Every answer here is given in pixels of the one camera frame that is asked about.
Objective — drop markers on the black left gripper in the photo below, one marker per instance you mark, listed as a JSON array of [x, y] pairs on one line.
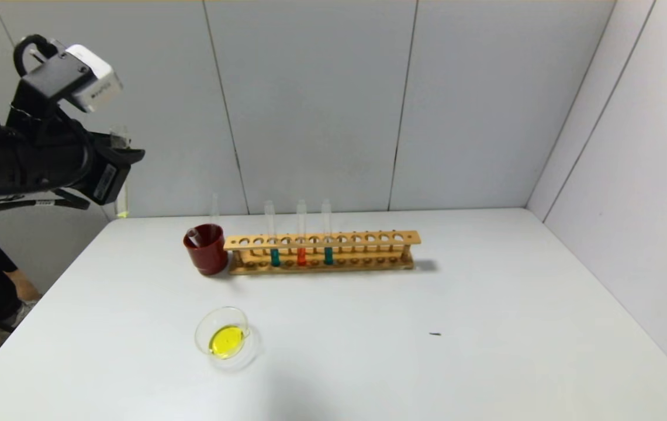
[[106, 179]]

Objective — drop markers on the clear glass beaker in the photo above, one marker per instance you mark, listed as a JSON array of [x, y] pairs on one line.
[[228, 351]]

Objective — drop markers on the wooden test tube rack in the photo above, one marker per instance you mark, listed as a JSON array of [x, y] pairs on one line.
[[348, 248]]

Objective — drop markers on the white grey wrist camera box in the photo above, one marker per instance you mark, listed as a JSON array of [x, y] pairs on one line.
[[96, 76]]

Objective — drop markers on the test tube with blue pigment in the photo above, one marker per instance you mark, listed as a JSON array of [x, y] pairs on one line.
[[275, 257]]

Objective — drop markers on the test tube with yellow pigment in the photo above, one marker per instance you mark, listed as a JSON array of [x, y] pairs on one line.
[[123, 202]]

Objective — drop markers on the test tube with teal pigment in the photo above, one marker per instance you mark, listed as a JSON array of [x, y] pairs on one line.
[[328, 256]]

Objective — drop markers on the dark red cup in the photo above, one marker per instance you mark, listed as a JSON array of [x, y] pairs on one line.
[[207, 260]]

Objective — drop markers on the short empty glass test tube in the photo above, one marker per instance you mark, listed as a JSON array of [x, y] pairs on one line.
[[194, 235]]

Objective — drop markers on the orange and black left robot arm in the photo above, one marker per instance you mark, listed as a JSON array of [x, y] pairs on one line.
[[6, 164]]

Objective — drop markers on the long empty glass test tube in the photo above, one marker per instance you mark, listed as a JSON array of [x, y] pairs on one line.
[[215, 211]]

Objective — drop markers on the test tube with orange pigment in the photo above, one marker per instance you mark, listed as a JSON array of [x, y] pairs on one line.
[[301, 257]]

